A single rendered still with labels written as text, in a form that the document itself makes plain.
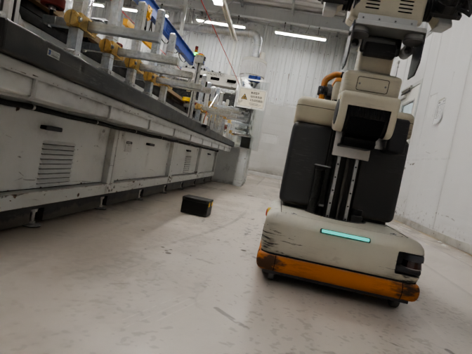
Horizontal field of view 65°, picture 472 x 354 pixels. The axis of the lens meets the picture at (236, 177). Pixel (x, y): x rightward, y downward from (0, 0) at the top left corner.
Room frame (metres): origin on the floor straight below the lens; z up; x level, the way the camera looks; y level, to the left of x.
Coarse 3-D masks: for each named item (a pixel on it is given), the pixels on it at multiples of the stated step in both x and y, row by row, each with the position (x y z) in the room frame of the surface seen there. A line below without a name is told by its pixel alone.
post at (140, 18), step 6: (138, 6) 1.78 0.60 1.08; (144, 6) 1.78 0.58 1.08; (138, 12) 1.78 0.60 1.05; (144, 12) 1.78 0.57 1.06; (138, 18) 1.78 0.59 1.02; (144, 18) 1.79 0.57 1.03; (138, 24) 1.78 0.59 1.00; (144, 24) 1.80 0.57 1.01; (132, 42) 1.78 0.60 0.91; (138, 42) 1.78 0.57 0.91; (132, 48) 1.78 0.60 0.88; (138, 48) 1.79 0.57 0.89; (126, 72) 1.78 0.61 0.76; (132, 72) 1.78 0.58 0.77; (126, 78) 1.78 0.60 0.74; (132, 78) 1.78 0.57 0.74
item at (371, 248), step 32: (288, 224) 1.42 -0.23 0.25; (320, 224) 1.43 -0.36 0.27; (352, 224) 1.53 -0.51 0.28; (256, 256) 1.50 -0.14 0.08; (288, 256) 1.43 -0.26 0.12; (320, 256) 1.41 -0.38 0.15; (352, 256) 1.39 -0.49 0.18; (384, 256) 1.38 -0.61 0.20; (416, 256) 1.37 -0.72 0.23; (352, 288) 1.39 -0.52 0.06; (384, 288) 1.37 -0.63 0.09; (416, 288) 1.37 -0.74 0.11
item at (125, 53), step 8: (88, 48) 1.58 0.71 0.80; (96, 48) 1.58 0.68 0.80; (120, 48) 1.57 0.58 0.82; (120, 56) 1.60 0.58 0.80; (128, 56) 1.57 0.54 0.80; (136, 56) 1.56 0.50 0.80; (144, 56) 1.56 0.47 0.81; (152, 56) 1.55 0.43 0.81; (160, 56) 1.55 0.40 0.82; (168, 56) 1.55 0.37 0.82; (168, 64) 1.57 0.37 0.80; (176, 64) 1.54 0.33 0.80
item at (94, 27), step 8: (48, 16) 1.33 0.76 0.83; (56, 16) 1.33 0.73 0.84; (48, 24) 1.34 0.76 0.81; (56, 24) 1.33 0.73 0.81; (64, 24) 1.33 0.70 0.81; (88, 24) 1.32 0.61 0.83; (96, 24) 1.32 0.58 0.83; (104, 24) 1.31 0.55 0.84; (96, 32) 1.34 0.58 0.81; (104, 32) 1.32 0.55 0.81; (112, 32) 1.31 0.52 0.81; (120, 32) 1.31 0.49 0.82; (128, 32) 1.31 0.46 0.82; (136, 32) 1.30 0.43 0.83; (144, 32) 1.30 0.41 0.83; (152, 32) 1.30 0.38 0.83; (144, 40) 1.32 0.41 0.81; (152, 40) 1.30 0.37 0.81; (160, 40) 1.31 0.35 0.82
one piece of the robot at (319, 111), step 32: (320, 96) 1.95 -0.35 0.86; (320, 128) 1.74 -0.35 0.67; (288, 160) 1.76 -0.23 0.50; (320, 160) 1.74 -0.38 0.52; (352, 160) 1.68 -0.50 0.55; (384, 160) 1.71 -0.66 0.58; (288, 192) 1.75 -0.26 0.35; (320, 192) 1.73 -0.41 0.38; (352, 192) 1.66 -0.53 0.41; (384, 192) 1.70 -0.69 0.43; (384, 224) 1.73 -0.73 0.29
